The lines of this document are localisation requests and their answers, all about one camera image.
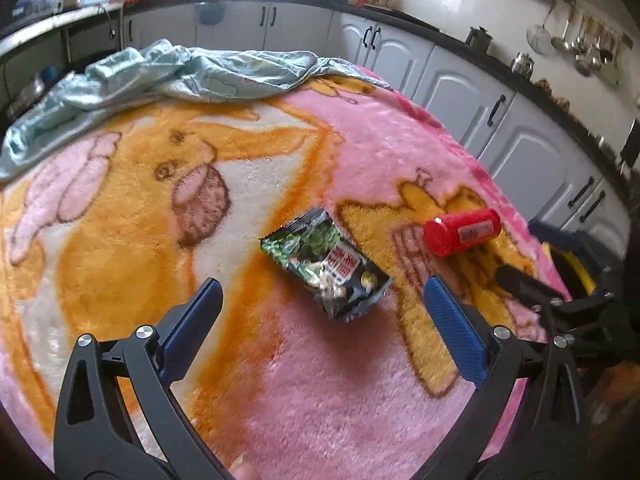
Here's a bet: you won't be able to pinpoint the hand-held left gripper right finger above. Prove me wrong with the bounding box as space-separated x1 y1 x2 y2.
415 275 589 480

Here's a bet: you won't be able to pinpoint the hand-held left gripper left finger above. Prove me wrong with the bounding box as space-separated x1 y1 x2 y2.
54 277 241 480

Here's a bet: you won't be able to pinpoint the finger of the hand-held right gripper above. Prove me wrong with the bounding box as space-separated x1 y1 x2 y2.
528 218 609 272
492 263 614 314

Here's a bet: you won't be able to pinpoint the red cylindrical can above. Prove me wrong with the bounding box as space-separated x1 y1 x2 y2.
423 207 502 260

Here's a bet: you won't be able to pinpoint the green and black snack packet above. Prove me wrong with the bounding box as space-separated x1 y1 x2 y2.
260 207 394 324

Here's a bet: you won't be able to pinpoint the person's left hand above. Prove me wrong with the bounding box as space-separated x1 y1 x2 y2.
232 456 261 480

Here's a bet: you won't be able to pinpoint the black phone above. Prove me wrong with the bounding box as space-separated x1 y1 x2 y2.
619 119 640 169

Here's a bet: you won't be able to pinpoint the pile of ginger roots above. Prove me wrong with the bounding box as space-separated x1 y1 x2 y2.
535 77 572 111

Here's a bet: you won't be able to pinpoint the pink printed blanket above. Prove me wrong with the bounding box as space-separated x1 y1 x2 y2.
0 50 576 480

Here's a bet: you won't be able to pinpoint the steel pot with lid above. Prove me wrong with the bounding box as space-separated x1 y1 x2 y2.
510 52 535 79

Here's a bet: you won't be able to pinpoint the white kitchen cabinets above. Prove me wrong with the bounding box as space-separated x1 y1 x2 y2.
120 0 632 262

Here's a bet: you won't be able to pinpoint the row of hanging steel utensils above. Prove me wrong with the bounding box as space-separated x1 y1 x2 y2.
525 0 624 87

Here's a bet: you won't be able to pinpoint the black kitchen countertop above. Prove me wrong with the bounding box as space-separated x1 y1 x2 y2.
0 0 640 183

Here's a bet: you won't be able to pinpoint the light blue cloth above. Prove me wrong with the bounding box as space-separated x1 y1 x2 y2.
0 40 396 182

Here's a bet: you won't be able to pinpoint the teal hanging cloth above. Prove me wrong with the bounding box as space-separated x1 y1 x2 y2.
197 2 226 27

